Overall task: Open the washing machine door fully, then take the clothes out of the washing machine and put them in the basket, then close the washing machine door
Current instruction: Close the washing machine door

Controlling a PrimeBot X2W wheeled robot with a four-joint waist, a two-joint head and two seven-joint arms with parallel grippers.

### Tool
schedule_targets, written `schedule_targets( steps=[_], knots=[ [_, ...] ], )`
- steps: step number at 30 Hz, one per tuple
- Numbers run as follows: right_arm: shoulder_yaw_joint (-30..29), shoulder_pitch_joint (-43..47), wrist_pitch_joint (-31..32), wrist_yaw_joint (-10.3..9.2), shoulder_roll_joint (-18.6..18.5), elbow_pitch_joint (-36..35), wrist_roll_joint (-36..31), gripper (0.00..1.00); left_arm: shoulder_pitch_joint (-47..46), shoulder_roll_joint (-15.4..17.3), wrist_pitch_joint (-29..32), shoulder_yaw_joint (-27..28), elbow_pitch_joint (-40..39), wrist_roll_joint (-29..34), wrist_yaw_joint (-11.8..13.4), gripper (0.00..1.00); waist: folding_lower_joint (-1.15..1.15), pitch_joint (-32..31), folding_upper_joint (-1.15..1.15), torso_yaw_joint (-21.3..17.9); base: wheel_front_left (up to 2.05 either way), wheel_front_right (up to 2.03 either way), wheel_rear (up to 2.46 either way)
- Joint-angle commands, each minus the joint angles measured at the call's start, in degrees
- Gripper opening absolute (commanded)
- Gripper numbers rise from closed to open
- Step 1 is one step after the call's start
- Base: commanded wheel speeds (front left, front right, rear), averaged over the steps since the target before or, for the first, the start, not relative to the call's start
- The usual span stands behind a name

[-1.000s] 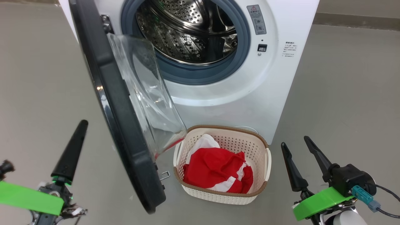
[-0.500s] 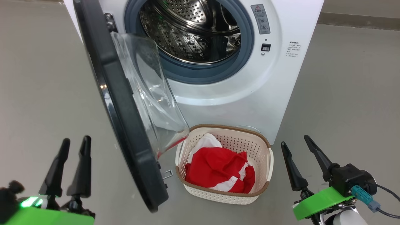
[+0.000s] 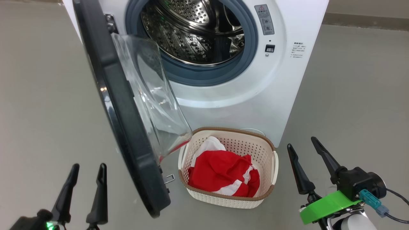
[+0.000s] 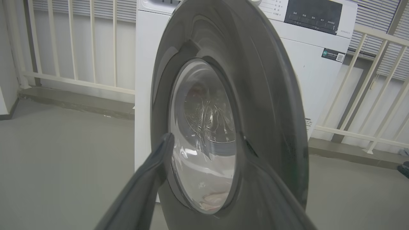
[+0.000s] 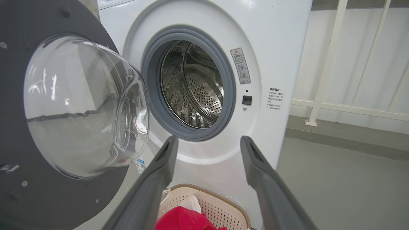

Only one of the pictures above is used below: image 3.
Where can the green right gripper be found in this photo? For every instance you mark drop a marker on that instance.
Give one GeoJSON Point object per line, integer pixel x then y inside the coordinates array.
{"type": "Point", "coordinates": [329, 206]}

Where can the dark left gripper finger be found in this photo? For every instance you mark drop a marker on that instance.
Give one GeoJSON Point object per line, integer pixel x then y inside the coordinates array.
{"type": "Point", "coordinates": [65, 198]}
{"type": "Point", "coordinates": [99, 201]}

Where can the black round washing machine door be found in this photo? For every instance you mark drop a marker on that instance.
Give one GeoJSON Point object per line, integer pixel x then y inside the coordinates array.
{"type": "Point", "coordinates": [127, 127]}

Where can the red garment with white sleeve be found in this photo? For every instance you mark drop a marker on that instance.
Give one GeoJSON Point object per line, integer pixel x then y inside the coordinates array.
{"type": "Point", "coordinates": [209, 145]}

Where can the white washing machine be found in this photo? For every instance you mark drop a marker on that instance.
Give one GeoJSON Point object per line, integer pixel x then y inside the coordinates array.
{"type": "Point", "coordinates": [287, 89]}

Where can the cream perforated laundry basket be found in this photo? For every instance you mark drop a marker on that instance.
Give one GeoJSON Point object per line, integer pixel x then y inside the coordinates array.
{"type": "Point", "coordinates": [223, 201]}

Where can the black door lock slot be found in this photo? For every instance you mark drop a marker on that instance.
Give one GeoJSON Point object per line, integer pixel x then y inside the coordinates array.
{"type": "Point", "coordinates": [270, 48]}

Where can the grey rubber door gasket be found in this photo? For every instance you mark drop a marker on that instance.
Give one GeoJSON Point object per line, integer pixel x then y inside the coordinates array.
{"type": "Point", "coordinates": [204, 75]}

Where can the steel washing machine drum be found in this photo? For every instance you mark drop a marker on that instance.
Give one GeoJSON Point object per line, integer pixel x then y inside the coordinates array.
{"type": "Point", "coordinates": [191, 35]}

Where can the small printed text sticker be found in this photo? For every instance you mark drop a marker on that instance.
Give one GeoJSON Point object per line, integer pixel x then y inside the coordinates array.
{"type": "Point", "coordinates": [298, 50]}

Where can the grey warning sticker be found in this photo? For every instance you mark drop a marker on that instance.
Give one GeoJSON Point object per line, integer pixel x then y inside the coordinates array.
{"type": "Point", "coordinates": [264, 19]}

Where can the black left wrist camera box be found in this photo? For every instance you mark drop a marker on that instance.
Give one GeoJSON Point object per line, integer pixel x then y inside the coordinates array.
{"type": "Point", "coordinates": [32, 222]}

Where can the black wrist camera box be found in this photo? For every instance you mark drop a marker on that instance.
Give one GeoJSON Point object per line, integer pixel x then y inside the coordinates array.
{"type": "Point", "coordinates": [358, 180]}
{"type": "Point", "coordinates": [32, 222]}

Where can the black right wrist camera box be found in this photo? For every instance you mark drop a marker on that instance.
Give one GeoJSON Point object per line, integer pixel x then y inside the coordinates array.
{"type": "Point", "coordinates": [358, 180]}

